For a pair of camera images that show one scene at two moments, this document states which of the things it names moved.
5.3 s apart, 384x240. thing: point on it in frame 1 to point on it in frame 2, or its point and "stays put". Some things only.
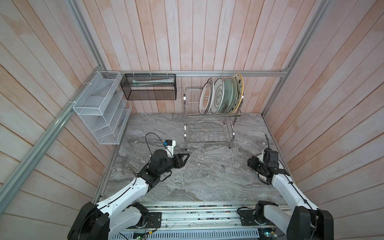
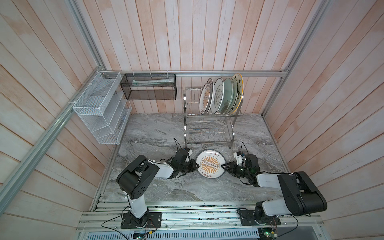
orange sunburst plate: [204, 98] stays put
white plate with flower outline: [217, 96] stays put
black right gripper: [252, 162] to [232, 166]
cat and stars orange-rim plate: [240, 92] stays put
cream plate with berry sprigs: [235, 88] stays put
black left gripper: [178, 162] to [193, 163]
